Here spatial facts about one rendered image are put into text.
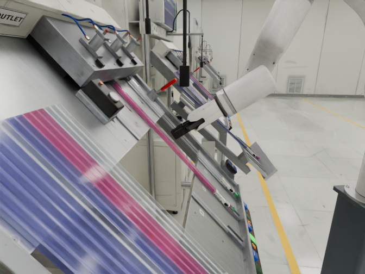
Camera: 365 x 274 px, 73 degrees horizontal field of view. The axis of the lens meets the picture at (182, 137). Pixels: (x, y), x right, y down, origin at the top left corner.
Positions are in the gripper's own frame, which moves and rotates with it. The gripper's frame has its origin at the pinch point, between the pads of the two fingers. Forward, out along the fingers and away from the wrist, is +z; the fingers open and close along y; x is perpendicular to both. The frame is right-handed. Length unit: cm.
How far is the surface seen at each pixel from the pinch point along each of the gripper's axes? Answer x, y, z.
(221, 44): -39, -749, -56
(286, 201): 121, -119, -11
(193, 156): 12.1, -8.0, 3.1
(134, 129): -9.3, 20.1, 2.9
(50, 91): -23.5, 34.6, 5.3
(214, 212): 18.8, 20.9, -2.0
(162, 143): 16, -85, 40
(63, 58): -28.4, 27.9, 3.3
